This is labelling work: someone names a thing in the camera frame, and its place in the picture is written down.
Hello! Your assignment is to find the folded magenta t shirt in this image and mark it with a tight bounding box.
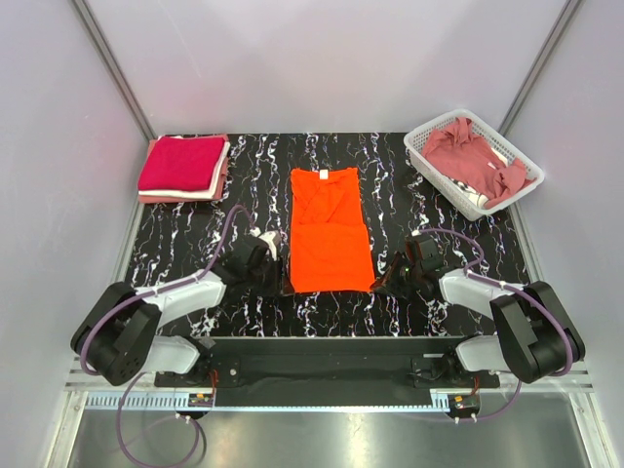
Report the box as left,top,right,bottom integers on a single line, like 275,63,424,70
137,136,228,192

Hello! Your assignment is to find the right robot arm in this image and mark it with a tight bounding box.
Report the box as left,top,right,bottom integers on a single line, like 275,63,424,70
371,253,586,387

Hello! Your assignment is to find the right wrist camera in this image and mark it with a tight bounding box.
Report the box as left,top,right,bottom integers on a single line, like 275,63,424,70
406,234,445,271

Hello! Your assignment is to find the white cable duct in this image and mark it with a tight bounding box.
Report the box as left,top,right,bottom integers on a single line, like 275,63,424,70
85,392,452,410

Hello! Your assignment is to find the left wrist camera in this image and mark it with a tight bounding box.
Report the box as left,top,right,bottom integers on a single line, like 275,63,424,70
250,227,282,260

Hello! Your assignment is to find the white plastic basket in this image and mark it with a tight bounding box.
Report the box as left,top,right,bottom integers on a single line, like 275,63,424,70
404,109,545,220

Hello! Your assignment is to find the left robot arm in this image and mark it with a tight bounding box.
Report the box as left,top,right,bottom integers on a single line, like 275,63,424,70
70,242,287,386

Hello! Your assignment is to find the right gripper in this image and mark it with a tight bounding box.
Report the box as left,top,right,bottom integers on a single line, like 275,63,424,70
370,252,422,299

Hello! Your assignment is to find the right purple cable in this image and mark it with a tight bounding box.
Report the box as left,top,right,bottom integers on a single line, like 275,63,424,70
411,226,574,423

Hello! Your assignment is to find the orange t shirt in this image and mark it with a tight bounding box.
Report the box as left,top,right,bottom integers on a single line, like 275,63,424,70
290,168,374,293

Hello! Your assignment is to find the aluminium frame rail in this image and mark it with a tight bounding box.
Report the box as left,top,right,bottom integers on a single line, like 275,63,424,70
63,358,594,394

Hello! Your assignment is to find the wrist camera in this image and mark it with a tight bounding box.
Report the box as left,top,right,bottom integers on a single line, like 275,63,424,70
250,227,282,260
406,234,445,271

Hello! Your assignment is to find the purple cable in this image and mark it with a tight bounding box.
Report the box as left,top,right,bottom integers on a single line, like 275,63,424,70
77,204,262,467
411,226,574,423

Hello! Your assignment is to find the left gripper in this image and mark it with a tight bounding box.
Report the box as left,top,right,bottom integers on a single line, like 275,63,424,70
246,255,293,297

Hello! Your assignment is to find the dusty pink t shirt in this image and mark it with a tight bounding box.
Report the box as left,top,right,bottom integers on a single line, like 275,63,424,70
422,117,532,209

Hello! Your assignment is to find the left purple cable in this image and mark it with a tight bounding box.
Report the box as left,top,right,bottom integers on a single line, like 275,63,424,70
77,204,262,467

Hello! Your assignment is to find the folded pink t shirt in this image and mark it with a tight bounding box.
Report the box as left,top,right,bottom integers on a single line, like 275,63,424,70
137,138,230,205

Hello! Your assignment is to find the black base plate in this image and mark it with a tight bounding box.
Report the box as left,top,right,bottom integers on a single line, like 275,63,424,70
156,337,484,398

